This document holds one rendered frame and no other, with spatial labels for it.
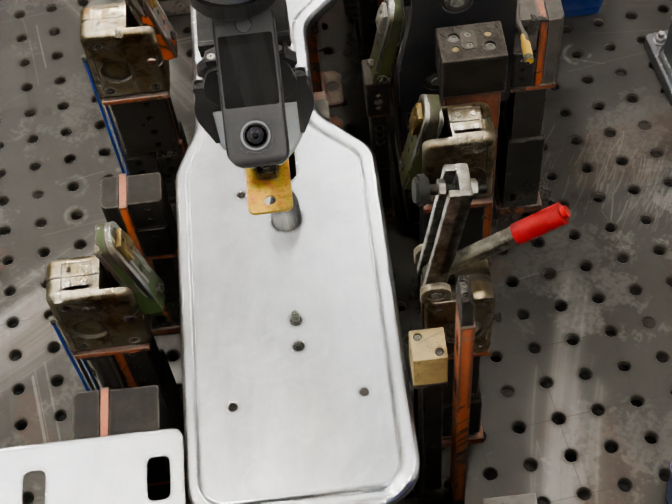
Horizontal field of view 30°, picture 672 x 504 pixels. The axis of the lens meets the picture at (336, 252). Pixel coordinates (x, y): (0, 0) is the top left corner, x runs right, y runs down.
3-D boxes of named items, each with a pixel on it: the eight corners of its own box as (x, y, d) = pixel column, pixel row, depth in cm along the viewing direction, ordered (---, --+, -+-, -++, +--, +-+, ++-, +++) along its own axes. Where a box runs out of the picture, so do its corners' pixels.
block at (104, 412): (120, 482, 152) (64, 379, 128) (212, 472, 152) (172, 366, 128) (121, 559, 147) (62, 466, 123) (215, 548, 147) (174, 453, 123)
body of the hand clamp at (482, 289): (421, 405, 155) (419, 254, 125) (476, 398, 155) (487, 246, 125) (427, 449, 152) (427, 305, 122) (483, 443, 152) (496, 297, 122)
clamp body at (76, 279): (103, 390, 159) (29, 242, 130) (196, 379, 159) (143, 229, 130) (103, 456, 154) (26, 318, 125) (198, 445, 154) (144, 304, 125)
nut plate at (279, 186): (242, 137, 109) (240, 128, 108) (285, 131, 109) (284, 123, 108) (248, 216, 105) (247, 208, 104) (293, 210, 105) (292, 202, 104)
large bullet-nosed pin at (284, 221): (272, 216, 137) (265, 181, 131) (301, 213, 137) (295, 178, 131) (274, 240, 135) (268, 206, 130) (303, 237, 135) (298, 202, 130)
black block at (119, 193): (133, 298, 166) (82, 168, 141) (214, 288, 166) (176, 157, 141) (134, 351, 162) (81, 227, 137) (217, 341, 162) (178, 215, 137)
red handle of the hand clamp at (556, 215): (416, 253, 124) (557, 187, 116) (428, 262, 125) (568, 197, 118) (422, 290, 121) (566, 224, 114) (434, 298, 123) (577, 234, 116)
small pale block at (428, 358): (412, 476, 150) (407, 330, 119) (441, 473, 150) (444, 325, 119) (415, 504, 148) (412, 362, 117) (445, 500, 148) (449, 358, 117)
